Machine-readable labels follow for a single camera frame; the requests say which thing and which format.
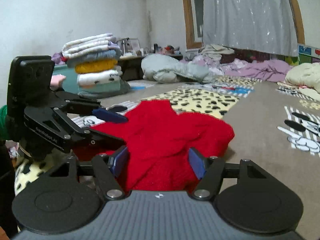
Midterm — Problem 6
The wooden window frame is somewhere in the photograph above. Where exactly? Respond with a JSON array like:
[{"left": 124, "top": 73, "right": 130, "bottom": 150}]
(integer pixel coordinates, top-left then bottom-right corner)
[{"left": 183, "top": 0, "right": 305, "bottom": 50}]

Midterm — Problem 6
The teal storage box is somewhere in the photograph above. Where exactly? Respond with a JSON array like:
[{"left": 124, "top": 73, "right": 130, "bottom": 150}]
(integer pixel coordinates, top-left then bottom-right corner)
[{"left": 53, "top": 65, "right": 131, "bottom": 99}]

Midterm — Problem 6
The cream white duvet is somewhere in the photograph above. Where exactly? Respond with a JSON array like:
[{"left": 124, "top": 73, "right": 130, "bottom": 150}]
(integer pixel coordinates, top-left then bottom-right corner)
[{"left": 285, "top": 62, "right": 320, "bottom": 93}]

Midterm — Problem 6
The light blue folded garment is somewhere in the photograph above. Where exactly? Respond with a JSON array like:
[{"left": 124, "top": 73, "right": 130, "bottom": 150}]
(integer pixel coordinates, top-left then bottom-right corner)
[{"left": 67, "top": 49, "right": 122, "bottom": 68}]

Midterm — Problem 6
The red knitted sweater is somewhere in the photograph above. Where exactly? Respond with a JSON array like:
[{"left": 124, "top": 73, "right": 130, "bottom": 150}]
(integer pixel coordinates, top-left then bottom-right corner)
[{"left": 72, "top": 99, "right": 235, "bottom": 193}]

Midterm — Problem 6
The purple crumpled sheet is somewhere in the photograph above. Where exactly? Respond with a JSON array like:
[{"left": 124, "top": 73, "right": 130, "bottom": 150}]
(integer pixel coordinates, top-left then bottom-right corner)
[{"left": 180, "top": 55, "right": 292, "bottom": 82}]

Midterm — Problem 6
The dark low side table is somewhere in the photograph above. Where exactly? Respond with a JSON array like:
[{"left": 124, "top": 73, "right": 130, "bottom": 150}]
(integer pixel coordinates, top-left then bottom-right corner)
[{"left": 118, "top": 54, "right": 183, "bottom": 81}]

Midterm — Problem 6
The mustard yellow folded sweater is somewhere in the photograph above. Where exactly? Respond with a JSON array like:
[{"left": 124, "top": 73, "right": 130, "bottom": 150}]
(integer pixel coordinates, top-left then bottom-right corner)
[{"left": 74, "top": 59, "right": 118, "bottom": 74}]

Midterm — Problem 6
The striped white folded blanket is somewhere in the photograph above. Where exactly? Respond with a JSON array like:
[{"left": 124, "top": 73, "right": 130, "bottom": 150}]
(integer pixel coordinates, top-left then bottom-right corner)
[{"left": 61, "top": 33, "right": 120, "bottom": 59}]

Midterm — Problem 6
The white printed folded garment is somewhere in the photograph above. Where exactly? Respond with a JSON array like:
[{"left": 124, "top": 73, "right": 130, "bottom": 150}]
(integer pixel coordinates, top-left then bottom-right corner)
[{"left": 77, "top": 66, "right": 123, "bottom": 87}]

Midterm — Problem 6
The cartoon mouse bed blanket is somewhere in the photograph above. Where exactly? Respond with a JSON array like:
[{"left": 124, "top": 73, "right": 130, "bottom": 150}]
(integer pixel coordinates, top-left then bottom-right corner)
[{"left": 12, "top": 82, "right": 319, "bottom": 239}]

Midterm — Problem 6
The colourful foam mat box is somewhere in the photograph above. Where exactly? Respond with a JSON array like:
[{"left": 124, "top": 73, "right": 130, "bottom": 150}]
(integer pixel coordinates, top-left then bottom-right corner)
[{"left": 285, "top": 44, "right": 320, "bottom": 66}]

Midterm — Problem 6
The light grey puffy jacket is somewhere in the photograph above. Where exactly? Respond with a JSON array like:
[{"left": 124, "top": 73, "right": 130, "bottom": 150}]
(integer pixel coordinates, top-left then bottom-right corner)
[{"left": 141, "top": 54, "right": 224, "bottom": 83}]

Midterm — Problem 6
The grey starry curtain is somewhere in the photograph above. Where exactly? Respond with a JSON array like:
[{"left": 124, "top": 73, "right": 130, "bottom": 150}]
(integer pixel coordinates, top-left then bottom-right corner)
[{"left": 203, "top": 0, "right": 298, "bottom": 56}]

